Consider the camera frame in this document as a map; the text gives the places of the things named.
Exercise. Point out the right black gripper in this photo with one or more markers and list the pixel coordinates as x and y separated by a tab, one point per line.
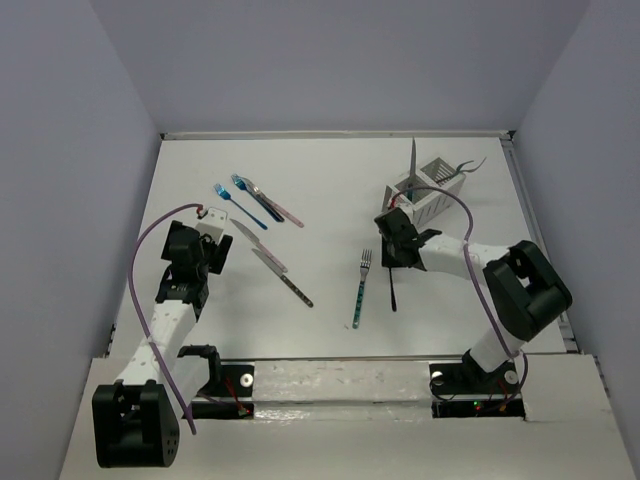
388	261

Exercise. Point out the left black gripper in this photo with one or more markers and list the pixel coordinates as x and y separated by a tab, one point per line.
209	245

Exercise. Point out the green handled fork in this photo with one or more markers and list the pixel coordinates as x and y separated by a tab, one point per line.
364	267

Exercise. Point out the black handled knife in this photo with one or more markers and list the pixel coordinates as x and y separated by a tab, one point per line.
279	272

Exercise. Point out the purple metallic fork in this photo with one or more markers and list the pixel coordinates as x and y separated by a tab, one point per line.
393	299

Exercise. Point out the green handled knife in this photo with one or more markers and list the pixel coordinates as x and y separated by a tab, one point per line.
412	172

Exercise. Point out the teal plastic fork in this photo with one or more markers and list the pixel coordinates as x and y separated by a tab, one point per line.
458	170

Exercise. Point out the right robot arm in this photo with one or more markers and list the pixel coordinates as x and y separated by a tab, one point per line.
526	292

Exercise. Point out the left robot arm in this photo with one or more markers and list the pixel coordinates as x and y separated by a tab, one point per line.
136	418

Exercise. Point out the small blue fork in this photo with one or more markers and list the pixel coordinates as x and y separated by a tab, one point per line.
223	193

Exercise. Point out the long blue fork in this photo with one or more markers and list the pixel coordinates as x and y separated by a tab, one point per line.
246	185

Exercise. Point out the white two-compartment utensil holder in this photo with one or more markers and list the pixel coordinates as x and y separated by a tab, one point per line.
426	204

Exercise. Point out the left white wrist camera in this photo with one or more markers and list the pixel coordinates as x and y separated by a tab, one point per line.
211	222

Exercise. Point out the pink handled knife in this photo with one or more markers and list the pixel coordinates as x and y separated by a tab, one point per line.
258	244

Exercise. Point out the pink handled fork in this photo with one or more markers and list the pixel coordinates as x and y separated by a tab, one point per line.
286	214

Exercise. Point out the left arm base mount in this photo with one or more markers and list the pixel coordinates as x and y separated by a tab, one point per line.
227	393

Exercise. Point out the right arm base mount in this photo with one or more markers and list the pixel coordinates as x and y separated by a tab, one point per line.
455	396

